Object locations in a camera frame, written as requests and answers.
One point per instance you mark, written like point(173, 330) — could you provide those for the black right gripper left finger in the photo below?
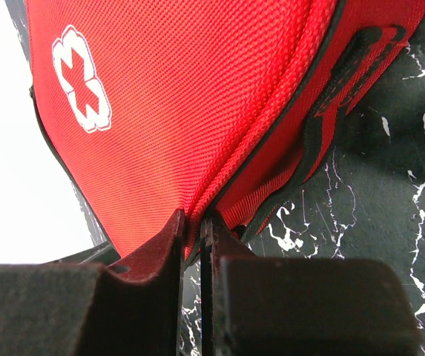
point(131, 307)

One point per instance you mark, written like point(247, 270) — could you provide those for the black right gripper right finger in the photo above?
point(255, 305)

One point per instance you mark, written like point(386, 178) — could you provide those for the red black medicine case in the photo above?
point(155, 106)

